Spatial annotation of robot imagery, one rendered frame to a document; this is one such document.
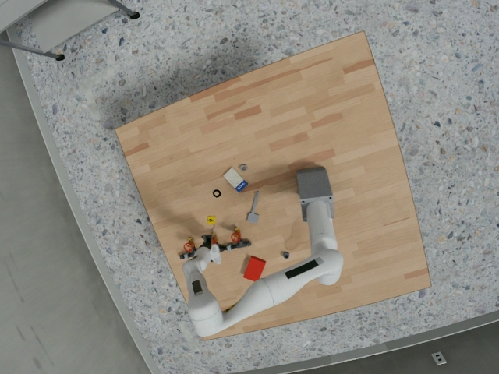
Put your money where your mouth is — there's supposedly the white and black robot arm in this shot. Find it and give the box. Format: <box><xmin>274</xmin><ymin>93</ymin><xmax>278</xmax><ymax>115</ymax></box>
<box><xmin>182</xmin><ymin>201</ymin><xmax>343</xmax><ymax>337</ymax></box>

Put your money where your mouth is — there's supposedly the red rectangular block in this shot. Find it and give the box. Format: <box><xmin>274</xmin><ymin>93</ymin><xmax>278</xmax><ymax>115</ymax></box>
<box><xmin>243</xmin><ymin>256</ymin><xmax>266</xmax><ymax>282</ymax></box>

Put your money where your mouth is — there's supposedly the black pipe manifold with grey fittings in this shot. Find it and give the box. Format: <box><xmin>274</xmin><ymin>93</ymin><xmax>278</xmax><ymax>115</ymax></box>
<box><xmin>179</xmin><ymin>227</ymin><xmax>251</xmax><ymax>260</ymax></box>

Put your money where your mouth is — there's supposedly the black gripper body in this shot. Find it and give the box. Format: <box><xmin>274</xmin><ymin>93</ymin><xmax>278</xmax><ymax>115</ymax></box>
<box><xmin>199</xmin><ymin>241</ymin><xmax>211</xmax><ymax>250</ymax></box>

